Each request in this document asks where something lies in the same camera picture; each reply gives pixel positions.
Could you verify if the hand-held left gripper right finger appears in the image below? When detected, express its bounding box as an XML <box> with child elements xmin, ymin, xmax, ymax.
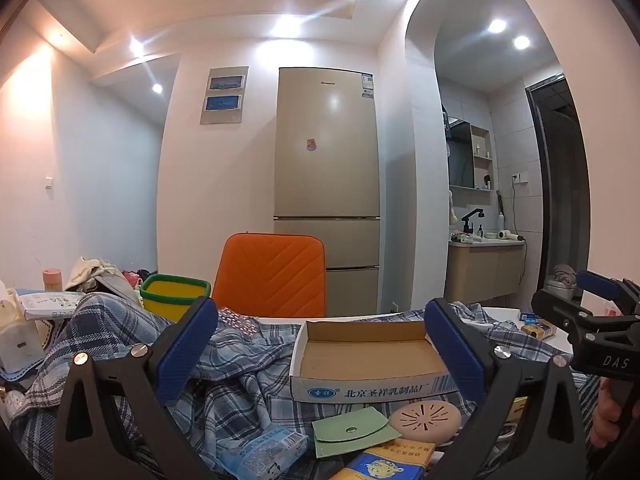
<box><xmin>424</xmin><ymin>298</ymin><xmax>589</xmax><ymax>480</ymax></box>

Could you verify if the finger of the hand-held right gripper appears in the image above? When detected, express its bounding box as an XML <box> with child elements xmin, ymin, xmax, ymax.
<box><xmin>531</xmin><ymin>290</ymin><xmax>599</xmax><ymax>342</ymax></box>
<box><xmin>576</xmin><ymin>269</ymin><xmax>640</xmax><ymax>317</ymax></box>

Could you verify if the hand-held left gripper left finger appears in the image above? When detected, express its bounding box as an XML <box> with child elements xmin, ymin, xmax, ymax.
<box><xmin>52</xmin><ymin>296</ymin><xmax>221</xmax><ymax>480</ymax></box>

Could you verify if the round beige vented disc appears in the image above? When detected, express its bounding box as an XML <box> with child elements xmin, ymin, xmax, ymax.
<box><xmin>387</xmin><ymin>400</ymin><xmax>462</xmax><ymax>446</ymax></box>

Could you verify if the shallow cardboard box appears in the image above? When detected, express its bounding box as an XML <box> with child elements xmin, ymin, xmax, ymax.
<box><xmin>289</xmin><ymin>319</ymin><xmax>463</xmax><ymax>403</ymax></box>

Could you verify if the yellow and blue cigarette pack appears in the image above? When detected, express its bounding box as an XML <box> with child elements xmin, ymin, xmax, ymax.
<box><xmin>335</xmin><ymin>437</ymin><xmax>436</xmax><ymax>480</ymax></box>

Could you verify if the green snap pouch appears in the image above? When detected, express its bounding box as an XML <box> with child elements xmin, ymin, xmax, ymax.
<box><xmin>312</xmin><ymin>406</ymin><xmax>388</xmax><ymax>459</ymax></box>

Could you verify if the person's right hand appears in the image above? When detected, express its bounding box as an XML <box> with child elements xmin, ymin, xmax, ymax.
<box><xmin>590</xmin><ymin>376</ymin><xmax>637</xmax><ymax>449</ymax></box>

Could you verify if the yellow and blue snack pack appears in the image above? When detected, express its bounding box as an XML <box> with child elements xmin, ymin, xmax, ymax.
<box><xmin>520</xmin><ymin>322</ymin><xmax>558</xmax><ymax>341</ymax></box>

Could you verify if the yellow basket with green rim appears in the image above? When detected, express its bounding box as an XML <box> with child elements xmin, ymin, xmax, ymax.
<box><xmin>140</xmin><ymin>274</ymin><xmax>211</xmax><ymax>321</ymax></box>

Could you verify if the blue plaid shirt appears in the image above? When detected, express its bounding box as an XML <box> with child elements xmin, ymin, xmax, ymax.
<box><xmin>10</xmin><ymin>292</ymin><xmax>601</xmax><ymax>480</ymax></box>

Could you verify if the rhinestone sheet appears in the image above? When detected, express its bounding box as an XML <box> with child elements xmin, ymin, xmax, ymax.
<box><xmin>215</xmin><ymin>306</ymin><xmax>261</xmax><ymax>333</ymax></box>

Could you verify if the beige vanity cabinet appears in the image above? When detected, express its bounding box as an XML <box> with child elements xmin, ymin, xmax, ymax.
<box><xmin>444</xmin><ymin>240</ymin><xmax>526</xmax><ymax>306</ymax></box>

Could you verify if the dark doorway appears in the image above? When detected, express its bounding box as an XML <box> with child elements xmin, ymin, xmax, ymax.
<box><xmin>525</xmin><ymin>74</ymin><xmax>593</xmax><ymax>306</ymax></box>

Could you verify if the orange quilted chair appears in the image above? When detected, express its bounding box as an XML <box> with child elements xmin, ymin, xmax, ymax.
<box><xmin>212</xmin><ymin>232</ymin><xmax>327</xmax><ymax>318</ymax></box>

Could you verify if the pile of pale clothes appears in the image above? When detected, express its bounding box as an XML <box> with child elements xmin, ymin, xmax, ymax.
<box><xmin>65</xmin><ymin>256</ymin><xmax>143</xmax><ymax>306</ymax></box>

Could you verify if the blue tissue packet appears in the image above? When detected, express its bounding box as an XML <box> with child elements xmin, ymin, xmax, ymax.
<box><xmin>212</xmin><ymin>425</ymin><xmax>311</xmax><ymax>480</ymax></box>

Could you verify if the black faucet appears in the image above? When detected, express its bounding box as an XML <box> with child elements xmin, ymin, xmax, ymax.
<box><xmin>461</xmin><ymin>208</ymin><xmax>486</xmax><ymax>235</ymax></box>

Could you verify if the flat white paper box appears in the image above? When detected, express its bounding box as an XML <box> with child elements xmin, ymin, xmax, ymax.
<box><xmin>15</xmin><ymin>290</ymin><xmax>83</xmax><ymax>321</ymax></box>

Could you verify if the white patterned bag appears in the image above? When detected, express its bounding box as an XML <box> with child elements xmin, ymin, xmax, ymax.
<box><xmin>0</xmin><ymin>285</ymin><xmax>46</xmax><ymax>381</ymax></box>

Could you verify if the mirror cabinet with shelves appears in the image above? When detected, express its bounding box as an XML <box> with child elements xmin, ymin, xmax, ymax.
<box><xmin>447</xmin><ymin>115</ymin><xmax>493</xmax><ymax>191</ymax></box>

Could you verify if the beige refrigerator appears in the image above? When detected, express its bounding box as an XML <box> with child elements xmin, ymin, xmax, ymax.
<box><xmin>272</xmin><ymin>66</ymin><xmax>382</xmax><ymax>318</ymax></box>

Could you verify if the grey wall panel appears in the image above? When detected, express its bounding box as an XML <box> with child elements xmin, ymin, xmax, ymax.
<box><xmin>200</xmin><ymin>66</ymin><xmax>249</xmax><ymax>126</ymax></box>

